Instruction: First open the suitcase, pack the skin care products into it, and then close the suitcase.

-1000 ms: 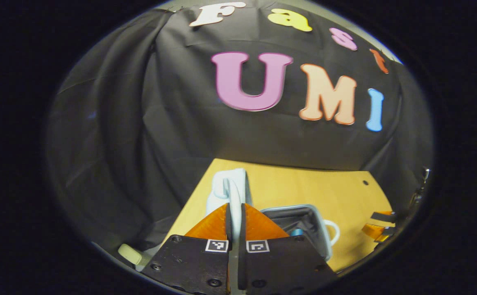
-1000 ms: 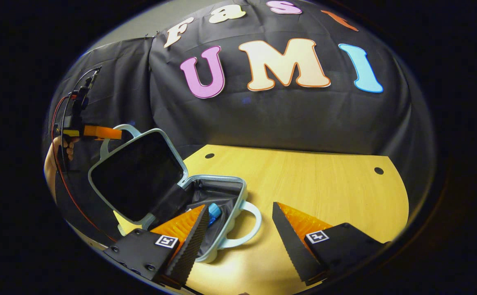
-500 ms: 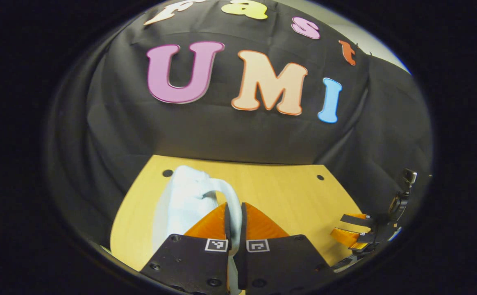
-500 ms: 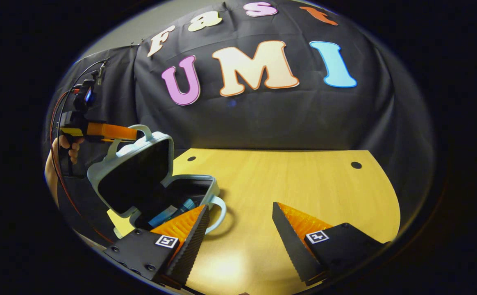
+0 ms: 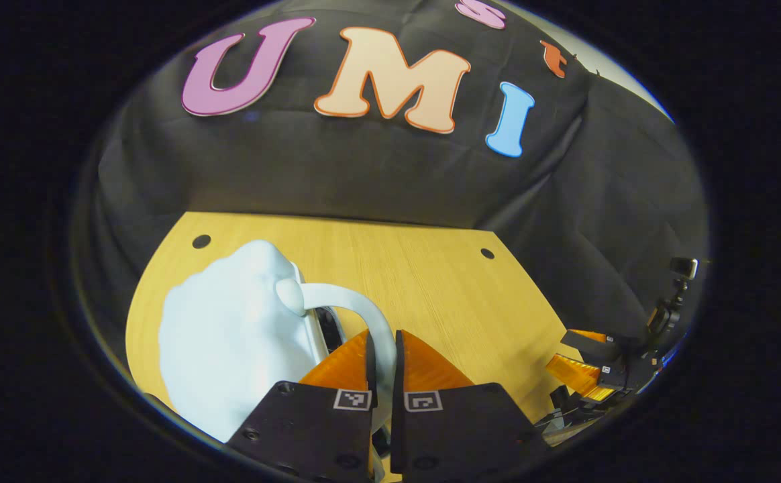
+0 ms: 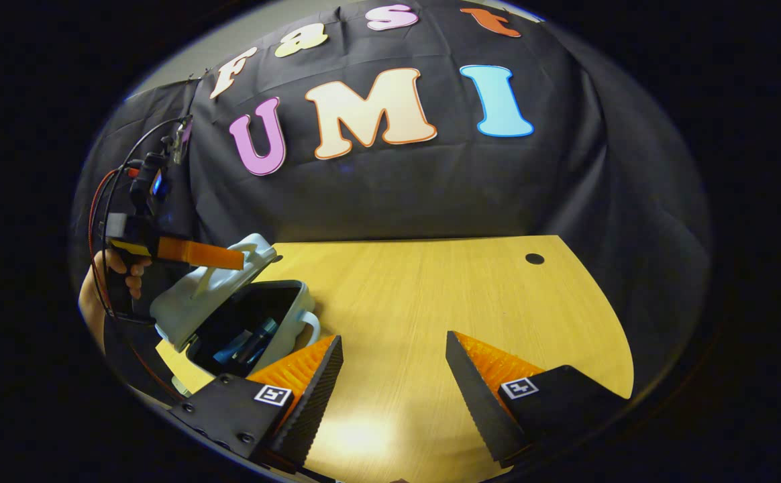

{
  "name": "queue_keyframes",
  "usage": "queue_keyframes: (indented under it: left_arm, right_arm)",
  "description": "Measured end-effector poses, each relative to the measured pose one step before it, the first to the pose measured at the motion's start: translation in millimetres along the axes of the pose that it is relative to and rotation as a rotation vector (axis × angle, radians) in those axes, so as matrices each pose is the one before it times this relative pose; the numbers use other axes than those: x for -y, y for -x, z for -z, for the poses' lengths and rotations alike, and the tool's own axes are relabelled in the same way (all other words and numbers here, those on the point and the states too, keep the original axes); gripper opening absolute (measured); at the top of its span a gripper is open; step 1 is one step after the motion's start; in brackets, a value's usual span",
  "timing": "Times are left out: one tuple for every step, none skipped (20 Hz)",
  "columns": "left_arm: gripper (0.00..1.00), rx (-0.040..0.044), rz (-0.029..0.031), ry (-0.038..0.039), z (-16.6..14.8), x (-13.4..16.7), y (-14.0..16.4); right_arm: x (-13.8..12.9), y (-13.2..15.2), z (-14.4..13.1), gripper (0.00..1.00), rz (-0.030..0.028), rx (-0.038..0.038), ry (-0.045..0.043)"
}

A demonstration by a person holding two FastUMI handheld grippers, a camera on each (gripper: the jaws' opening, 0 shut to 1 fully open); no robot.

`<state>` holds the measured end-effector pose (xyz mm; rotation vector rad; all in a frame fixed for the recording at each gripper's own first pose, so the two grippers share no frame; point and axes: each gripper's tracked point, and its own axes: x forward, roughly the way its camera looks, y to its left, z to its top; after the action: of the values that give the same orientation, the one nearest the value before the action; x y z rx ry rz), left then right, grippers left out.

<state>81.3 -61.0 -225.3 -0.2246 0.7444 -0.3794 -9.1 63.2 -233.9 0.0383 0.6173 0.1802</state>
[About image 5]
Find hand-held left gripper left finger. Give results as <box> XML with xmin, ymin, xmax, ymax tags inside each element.
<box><xmin>226</xmin><ymin>329</ymin><xmax>378</xmax><ymax>480</ymax></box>

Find light blue suitcase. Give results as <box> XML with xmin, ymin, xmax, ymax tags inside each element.
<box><xmin>157</xmin><ymin>239</ymin><xmax>399</xmax><ymax>480</ymax></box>

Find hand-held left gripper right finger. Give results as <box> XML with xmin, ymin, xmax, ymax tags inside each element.
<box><xmin>390</xmin><ymin>328</ymin><xmax>552</xmax><ymax>480</ymax></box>

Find black backdrop cloth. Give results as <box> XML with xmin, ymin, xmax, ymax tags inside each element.
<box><xmin>75</xmin><ymin>0</ymin><xmax>711</xmax><ymax>430</ymax></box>

